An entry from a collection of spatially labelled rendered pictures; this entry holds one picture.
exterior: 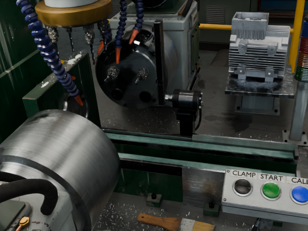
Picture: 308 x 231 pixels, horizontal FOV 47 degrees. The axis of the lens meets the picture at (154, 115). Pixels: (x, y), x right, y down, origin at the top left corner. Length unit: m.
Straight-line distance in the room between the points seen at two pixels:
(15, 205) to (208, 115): 0.98
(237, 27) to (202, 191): 0.64
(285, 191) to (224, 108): 0.80
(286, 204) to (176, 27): 0.81
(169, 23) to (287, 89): 0.48
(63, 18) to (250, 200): 0.54
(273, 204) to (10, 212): 0.43
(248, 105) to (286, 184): 0.77
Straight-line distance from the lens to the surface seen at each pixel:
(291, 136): 1.29
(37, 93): 0.91
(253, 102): 1.43
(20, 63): 1.04
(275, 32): 1.36
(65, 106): 0.99
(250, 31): 1.36
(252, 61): 1.35
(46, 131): 0.71
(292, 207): 0.69
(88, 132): 0.73
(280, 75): 1.38
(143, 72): 1.12
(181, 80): 1.38
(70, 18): 0.83
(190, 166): 0.96
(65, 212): 0.56
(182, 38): 1.32
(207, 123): 1.35
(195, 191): 0.98
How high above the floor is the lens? 1.53
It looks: 31 degrees down
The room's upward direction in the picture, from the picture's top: 4 degrees counter-clockwise
